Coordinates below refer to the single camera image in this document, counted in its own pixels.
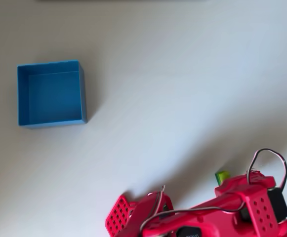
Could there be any small green block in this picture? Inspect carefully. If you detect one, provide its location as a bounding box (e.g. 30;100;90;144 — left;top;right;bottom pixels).
214;170;231;186

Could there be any blue box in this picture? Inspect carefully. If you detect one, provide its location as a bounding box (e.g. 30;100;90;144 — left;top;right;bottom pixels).
16;60;88;130

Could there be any arm servo wire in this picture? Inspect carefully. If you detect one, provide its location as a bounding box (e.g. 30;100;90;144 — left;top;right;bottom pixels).
139;185;246;237

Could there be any gripper servo wire loop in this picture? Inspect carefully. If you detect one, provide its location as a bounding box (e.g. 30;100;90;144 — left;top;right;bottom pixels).
247;148;287;194

